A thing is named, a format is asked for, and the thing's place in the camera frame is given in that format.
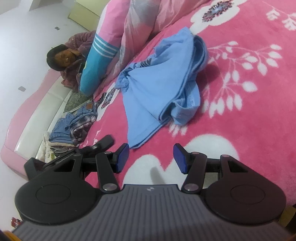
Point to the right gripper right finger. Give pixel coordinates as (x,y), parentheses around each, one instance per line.
(193,165)

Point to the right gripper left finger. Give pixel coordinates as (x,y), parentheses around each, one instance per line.
(108,164)

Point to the light blue t-shirt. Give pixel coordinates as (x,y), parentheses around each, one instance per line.
(163,87)

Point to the pile of jeans and plaid clothes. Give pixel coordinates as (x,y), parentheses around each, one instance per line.
(69,131)

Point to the white pink bed headboard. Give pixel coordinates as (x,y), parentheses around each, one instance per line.
(37,115)

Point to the green patterned pillow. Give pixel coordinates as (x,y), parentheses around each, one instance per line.
(76,101)

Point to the pink floral bed blanket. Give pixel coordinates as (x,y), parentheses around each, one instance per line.
(247,95)

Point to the person in maroon jacket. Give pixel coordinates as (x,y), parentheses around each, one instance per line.
(69,58)

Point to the pink grey quilt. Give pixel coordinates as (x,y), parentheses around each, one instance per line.
(128,26)

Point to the teal pink striped pillow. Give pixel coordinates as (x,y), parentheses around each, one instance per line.
(105,46)

